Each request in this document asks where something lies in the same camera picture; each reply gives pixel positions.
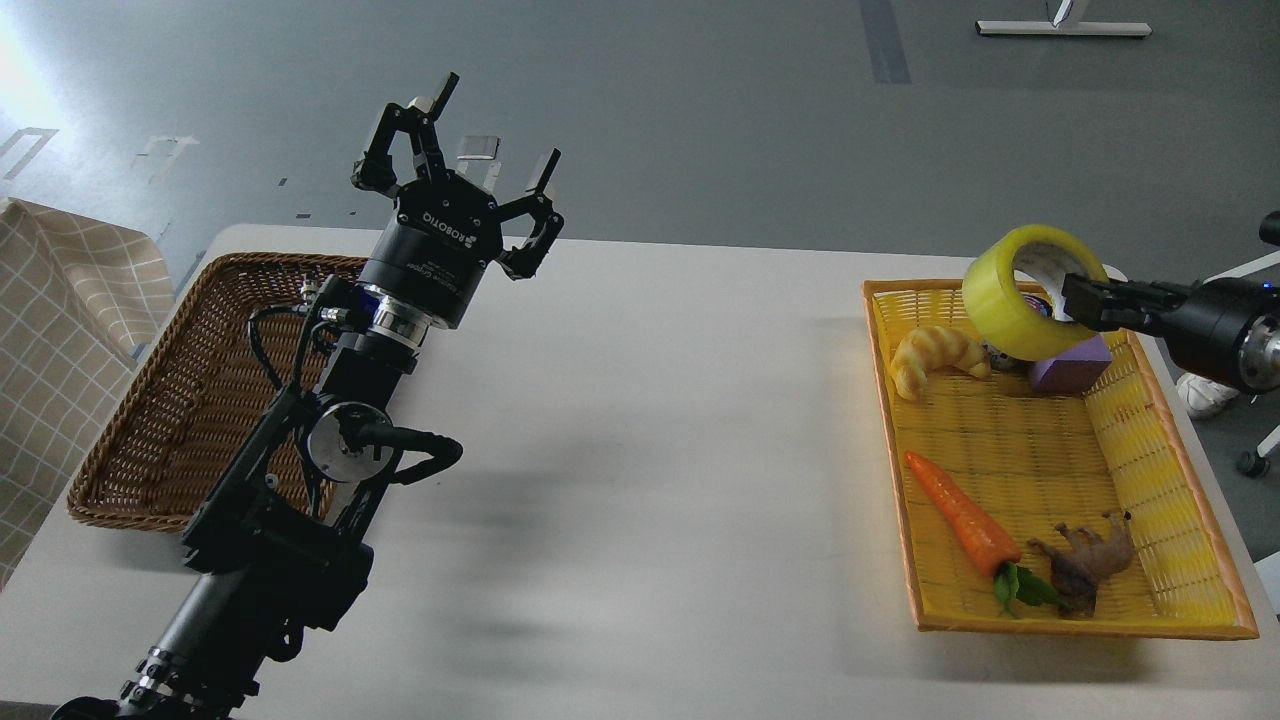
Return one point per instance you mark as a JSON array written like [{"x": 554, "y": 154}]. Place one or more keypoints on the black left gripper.
[{"x": 435, "y": 249}]

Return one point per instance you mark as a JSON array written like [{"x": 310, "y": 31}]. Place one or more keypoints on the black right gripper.
[{"x": 1226, "y": 330}]

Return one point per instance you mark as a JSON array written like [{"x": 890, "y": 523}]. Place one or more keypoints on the yellow tape roll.
[{"x": 996, "y": 305}]

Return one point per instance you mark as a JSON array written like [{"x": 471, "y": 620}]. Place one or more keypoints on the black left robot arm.
[{"x": 278, "y": 544}]

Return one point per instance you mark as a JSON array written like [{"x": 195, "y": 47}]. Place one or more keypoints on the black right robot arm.
[{"x": 1222, "y": 332}]

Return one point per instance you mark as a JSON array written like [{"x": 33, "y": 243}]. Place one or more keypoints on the purple block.
[{"x": 1072, "y": 372}]

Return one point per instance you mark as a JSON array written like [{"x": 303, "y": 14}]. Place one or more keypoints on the small jar blue lid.
[{"x": 999, "y": 360}]

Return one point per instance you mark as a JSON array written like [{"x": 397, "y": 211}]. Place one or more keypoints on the white shoe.
[{"x": 1203, "y": 398}]

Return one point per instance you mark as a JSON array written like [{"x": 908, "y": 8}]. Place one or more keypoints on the yellow plastic basket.
[{"x": 1036, "y": 461}]

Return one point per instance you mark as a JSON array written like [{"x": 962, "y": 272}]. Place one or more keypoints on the toy croissant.
[{"x": 933, "y": 347}]

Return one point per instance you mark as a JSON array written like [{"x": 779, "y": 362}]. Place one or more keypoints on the brown toy animal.
[{"x": 1077, "y": 574}]

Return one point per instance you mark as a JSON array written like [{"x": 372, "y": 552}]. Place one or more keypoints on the toy carrot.
[{"x": 993, "y": 551}]

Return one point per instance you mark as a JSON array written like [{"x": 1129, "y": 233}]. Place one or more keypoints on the brown wicker basket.
[{"x": 195, "y": 399}]

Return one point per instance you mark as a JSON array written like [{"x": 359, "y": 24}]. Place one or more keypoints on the white stand base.
[{"x": 1066, "y": 20}]

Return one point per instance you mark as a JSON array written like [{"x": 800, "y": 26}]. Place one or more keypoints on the beige checkered cloth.
[{"x": 79, "y": 299}]

